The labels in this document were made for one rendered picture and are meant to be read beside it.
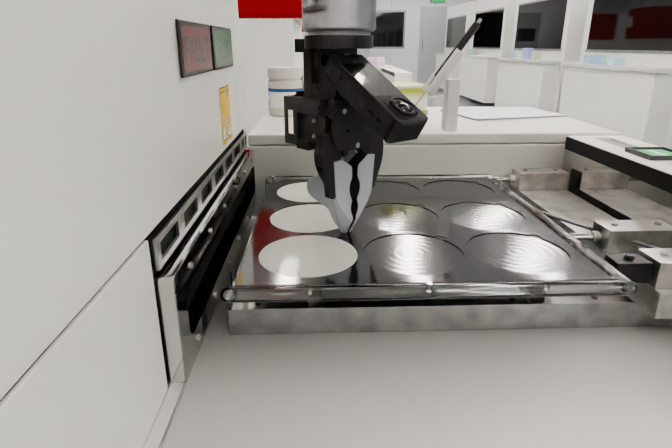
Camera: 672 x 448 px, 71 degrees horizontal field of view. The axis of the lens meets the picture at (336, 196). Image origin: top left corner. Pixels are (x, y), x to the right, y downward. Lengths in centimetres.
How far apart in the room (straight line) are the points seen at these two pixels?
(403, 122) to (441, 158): 39
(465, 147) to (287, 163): 30
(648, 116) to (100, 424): 513
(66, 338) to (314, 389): 24
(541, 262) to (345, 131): 23
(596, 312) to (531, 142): 37
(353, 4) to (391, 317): 31
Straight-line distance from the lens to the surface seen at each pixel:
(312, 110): 49
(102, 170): 29
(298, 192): 68
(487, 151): 82
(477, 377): 47
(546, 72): 713
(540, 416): 45
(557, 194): 81
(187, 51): 46
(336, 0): 47
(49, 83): 25
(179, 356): 40
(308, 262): 47
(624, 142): 86
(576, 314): 56
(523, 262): 50
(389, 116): 42
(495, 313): 52
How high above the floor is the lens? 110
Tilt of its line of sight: 18 degrees down
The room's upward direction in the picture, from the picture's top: straight up
